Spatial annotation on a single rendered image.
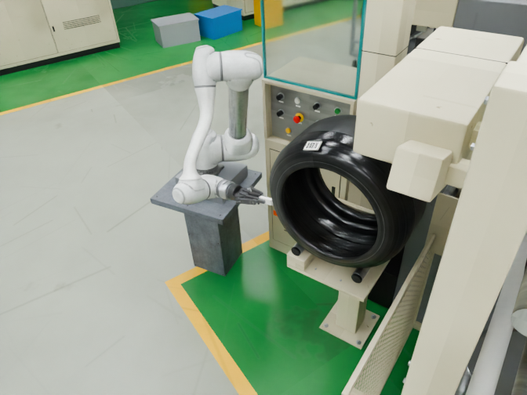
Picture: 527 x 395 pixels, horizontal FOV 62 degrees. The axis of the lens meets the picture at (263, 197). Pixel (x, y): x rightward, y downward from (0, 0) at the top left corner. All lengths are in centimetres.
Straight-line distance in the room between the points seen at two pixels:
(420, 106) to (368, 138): 14
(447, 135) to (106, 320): 242
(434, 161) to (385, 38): 81
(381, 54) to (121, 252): 236
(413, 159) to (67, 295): 266
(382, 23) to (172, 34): 562
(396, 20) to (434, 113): 68
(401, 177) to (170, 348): 204
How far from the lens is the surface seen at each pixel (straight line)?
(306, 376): 258
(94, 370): 281
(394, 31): 167
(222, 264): 295
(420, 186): 97
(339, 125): 161
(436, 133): 103
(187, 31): 716
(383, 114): 105
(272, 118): 261
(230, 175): 262
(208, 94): 209
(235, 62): 207
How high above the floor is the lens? 224
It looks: 38 degrees down
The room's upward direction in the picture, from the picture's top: 3 degrees counter-clockwise
